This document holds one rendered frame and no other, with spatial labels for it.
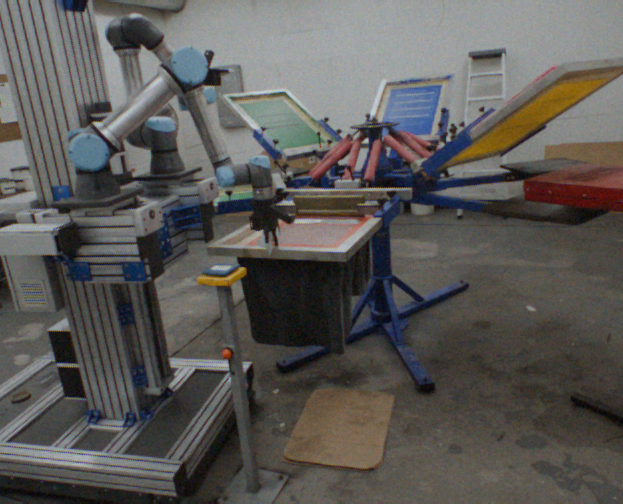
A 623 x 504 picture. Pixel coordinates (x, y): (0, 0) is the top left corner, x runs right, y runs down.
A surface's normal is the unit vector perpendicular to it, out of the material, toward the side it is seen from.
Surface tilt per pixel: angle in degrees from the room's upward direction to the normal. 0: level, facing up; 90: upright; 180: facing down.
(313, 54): 90
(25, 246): 90
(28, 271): 90
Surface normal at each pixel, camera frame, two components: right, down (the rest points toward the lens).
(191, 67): 0.47, 0.15
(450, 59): -0.38, 0.31
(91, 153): 0.27, 0.33
